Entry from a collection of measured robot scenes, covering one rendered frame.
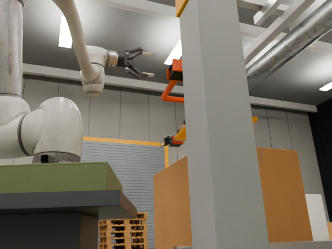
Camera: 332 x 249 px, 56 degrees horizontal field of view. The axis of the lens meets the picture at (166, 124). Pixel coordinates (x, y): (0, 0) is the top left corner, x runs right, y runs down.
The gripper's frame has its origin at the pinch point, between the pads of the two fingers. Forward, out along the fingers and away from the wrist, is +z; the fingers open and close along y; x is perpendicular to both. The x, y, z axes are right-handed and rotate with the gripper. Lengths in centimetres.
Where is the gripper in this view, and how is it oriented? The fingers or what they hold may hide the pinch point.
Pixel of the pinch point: (151, 64)
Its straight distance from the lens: 184.4
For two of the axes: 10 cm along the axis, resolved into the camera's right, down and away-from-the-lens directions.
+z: 9.4, 0.9, 3.2
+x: 3.3, -3.3, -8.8
